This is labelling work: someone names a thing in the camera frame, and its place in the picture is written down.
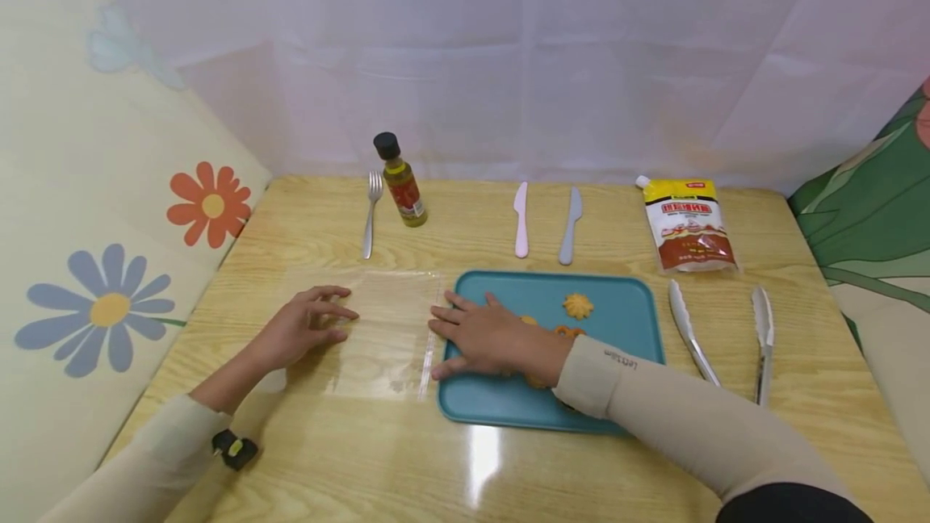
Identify clear plastic bag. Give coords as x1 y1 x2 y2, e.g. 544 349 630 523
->
289 269 446 404

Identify person's left forearm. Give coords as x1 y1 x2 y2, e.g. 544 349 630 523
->
40 341 284 523

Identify teal plastic tray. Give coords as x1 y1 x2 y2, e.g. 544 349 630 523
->
436 269 668 437

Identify metal tongs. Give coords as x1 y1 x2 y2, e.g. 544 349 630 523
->
667 278 776 409

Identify oil bottle with black cap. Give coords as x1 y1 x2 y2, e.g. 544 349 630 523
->
372 132 429 228

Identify grey-blue plastic knife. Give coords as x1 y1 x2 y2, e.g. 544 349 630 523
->
558 186 584 266

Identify metal fork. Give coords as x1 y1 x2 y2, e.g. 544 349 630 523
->
362 171 385 261

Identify person's right forearm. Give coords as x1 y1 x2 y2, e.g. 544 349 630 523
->
553 335 873 523

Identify person's left hand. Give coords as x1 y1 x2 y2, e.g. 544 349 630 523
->
250 285 361 371

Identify black wrist band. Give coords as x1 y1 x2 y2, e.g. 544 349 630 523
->
211 429 260 472

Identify yellow and red sauce pouch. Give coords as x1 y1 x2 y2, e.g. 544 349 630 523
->
635 175 741 277

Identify person's right hand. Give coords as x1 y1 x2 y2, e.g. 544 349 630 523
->
428 291 576 387

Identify pink plastic knife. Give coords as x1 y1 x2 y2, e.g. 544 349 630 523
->
513 182 530 259

